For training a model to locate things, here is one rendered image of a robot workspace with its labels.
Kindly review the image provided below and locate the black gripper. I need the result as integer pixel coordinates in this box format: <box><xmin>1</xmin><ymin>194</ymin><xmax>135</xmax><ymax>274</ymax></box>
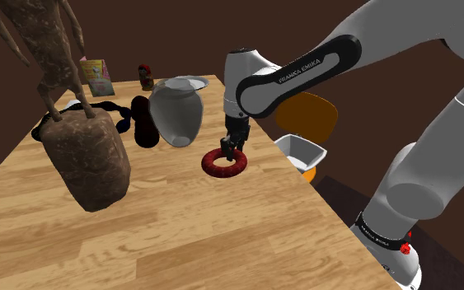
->
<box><xmin>219</xmin><ymin>113</ymin><xmax>252</xmax><ymax>162</ymax></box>

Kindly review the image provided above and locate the red ring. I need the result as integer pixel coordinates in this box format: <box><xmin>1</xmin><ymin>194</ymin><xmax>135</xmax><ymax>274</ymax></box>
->
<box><xmin>200</xmin><ymin>147</ymin><xmax>249</xmax><ymax>180</ymax></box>

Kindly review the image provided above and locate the grey vase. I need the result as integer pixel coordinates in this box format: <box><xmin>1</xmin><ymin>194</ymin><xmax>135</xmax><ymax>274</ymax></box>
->
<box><xmin>148</xmin><ymin>77</ymin><xmax>205</xmax><ymax>148</ymax></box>

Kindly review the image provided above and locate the white bin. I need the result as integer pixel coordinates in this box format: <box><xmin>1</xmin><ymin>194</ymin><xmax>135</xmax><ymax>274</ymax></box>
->
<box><xmin>273</xmin><ymin>133</ymin><xmax>329</xmax><ymax>174</ymax></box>

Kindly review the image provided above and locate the dark red cylinder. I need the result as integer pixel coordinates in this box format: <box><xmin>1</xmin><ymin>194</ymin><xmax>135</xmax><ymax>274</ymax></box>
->
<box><xmin>129</xmin><ymin>95</ymin><xmax>161</xmax><ymax>149</ymax></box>

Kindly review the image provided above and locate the red nesting doll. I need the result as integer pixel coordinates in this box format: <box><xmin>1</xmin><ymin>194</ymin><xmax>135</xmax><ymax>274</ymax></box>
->
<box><xmin>137</xmin><ymin>63</ymin><xmax>156</xmax><ymax>91</ymax></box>

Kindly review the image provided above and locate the brown figure sculpture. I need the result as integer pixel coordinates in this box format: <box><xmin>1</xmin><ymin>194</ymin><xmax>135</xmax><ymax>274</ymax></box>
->
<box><xmin>0</xmin><ymin>0</ymin><xmax>132</xmax><ymax>213</ymax></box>

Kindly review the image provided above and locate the pink and yellow book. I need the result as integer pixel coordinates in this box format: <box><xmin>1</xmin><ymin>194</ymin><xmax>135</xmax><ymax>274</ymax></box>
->
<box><xmin>79</xmin><ymin>56</ymin><xmax>116</xmax><ymax>98</ymax></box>

